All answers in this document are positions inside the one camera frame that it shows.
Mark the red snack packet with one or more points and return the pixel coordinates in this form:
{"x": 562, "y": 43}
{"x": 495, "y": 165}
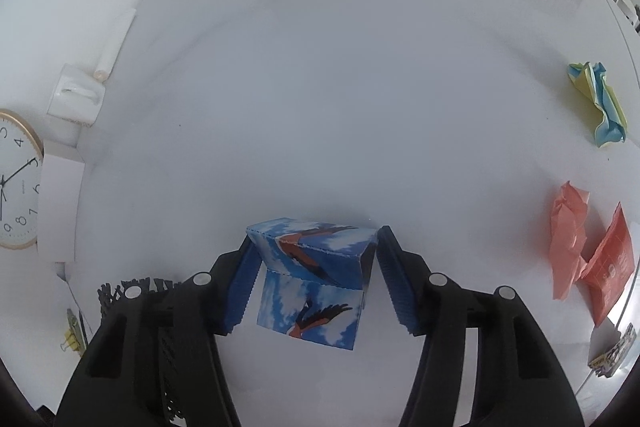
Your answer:
{"x": 610, "y": 267}

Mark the round white wall clock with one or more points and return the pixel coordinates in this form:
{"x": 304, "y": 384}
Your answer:
{"x": 17, "y": 187}

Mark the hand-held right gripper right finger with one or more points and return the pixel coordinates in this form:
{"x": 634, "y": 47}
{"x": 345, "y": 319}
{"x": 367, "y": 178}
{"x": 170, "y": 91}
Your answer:
{"x": 395, "y": 284}

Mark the blue printed paper box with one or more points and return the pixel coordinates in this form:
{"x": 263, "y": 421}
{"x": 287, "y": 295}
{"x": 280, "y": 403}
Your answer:
{"x": 310, "y": 302}

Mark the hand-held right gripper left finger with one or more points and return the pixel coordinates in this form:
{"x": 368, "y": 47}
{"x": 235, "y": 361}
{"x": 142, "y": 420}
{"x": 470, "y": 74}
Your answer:
{"x": 245, "y": 289}

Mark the yellow binder clip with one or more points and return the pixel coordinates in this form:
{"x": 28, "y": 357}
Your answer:
{"x": 74, "y": 334}

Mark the white paper roll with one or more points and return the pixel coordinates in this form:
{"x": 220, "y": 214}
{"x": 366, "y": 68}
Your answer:
{"x": 116, "y": 44}

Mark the black white brown crumpled carton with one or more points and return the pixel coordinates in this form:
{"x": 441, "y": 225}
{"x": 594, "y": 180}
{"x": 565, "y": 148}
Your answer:
{"x": 615, "y": 352}

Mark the pink crumpled paper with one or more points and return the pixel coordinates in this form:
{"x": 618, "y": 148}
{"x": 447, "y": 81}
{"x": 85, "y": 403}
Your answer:
{"x": 567, "y": 237}

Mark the black mesh pen holder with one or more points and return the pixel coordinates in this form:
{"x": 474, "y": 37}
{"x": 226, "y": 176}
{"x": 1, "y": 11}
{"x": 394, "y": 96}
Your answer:
{"x": 112, "y": 292}

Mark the yellow blue crumpled paper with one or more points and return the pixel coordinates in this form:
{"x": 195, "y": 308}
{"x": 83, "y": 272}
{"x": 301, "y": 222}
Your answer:
{"x": 602, "y": 107}

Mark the white square cup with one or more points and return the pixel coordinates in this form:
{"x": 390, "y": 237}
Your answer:
{"x": 75, "y": 97}

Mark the black pen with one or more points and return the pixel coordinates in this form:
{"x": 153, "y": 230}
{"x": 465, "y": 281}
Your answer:
{"x": 84, "y": 327}

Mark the white card box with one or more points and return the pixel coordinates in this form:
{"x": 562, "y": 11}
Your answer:
{"x": 60, "y": 207}

